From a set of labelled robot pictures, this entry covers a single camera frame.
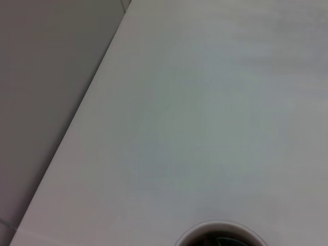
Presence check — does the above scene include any red ceramic cup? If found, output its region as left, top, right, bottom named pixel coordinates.
left=174, top=220, right=269, bottom=246

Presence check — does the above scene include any dark coffee liquid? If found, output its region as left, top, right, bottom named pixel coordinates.
left=191, top=229, right=254, bottom=246

